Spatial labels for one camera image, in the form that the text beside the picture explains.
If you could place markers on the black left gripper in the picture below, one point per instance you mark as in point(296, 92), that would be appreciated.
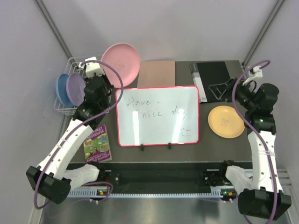
point(110, 86)

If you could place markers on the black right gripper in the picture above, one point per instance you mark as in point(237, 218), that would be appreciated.
point(220, 90)

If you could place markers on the yellow bear plate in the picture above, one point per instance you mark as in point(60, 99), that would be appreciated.
point(225, 122)

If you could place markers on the pink plate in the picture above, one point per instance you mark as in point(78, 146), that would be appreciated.
point(125, 59)

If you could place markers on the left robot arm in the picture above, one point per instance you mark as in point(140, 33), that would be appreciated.
point(50, 178)

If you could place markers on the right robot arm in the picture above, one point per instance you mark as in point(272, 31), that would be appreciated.
point(262, 195)

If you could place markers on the black folder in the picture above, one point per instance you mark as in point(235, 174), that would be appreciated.
point(208, 73)

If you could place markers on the purple plate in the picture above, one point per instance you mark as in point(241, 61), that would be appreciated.
point(75, 88)

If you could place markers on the blue plate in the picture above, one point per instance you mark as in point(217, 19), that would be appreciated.
point(61, 91)

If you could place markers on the purple treehouse children's book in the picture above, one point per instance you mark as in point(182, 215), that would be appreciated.
point(96, 146)

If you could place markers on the red framed whiteboard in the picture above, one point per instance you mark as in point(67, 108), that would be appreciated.
point(157, 116)

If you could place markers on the brown cardboard sheet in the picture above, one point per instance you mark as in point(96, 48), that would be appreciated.
point(156, 74)

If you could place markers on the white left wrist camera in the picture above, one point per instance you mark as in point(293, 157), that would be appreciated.
point(92, 69)

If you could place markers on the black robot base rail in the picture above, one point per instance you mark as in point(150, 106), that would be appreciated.
point(162, 177)

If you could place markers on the grey slotted cable duct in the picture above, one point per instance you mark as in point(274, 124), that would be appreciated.
point(96, 193)

